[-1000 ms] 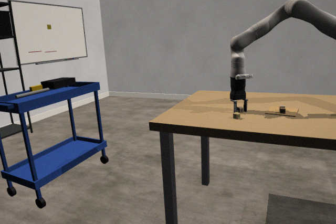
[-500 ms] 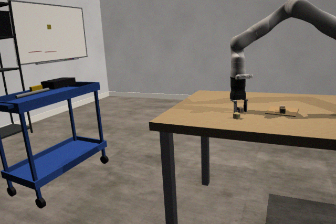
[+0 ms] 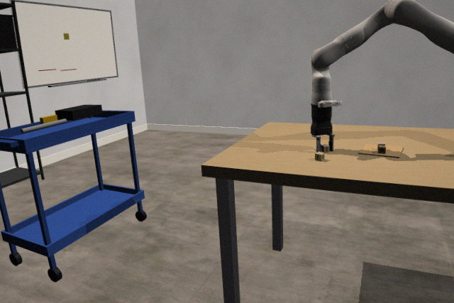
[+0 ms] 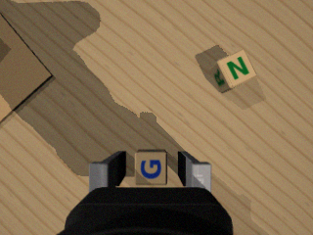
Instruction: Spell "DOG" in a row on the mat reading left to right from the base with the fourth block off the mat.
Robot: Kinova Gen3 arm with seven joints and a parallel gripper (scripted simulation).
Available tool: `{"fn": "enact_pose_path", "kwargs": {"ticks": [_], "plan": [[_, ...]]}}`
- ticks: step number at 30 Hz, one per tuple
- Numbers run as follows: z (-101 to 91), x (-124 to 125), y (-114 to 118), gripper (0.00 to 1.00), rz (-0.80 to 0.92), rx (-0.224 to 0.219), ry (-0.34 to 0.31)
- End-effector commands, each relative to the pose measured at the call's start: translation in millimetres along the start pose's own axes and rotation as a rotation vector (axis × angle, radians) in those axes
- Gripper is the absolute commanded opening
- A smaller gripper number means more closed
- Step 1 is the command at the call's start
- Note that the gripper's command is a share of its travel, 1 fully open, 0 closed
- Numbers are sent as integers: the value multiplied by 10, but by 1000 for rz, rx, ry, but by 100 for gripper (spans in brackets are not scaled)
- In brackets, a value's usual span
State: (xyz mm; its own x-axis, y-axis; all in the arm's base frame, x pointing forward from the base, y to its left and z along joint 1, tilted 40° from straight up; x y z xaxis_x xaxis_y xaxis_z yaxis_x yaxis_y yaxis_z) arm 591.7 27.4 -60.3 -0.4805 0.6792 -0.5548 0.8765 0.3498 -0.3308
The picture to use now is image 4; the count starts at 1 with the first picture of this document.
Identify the tan wooden block with blue letter g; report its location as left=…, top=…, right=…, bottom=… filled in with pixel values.
left=135, top=149, right=167, bottom=185

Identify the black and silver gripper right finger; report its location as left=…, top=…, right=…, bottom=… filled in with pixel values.
left=178, top=151, right=211, bottom=193

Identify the wooden letter block with green n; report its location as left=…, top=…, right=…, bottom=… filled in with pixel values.
left=210, top=49, right=257, bottom=93

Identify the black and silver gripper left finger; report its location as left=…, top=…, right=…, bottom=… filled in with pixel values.
left=89, top=151, right=126, bottom=193

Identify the tan square mat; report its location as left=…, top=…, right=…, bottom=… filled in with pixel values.
left=0, top=13, right=53, bottom=124

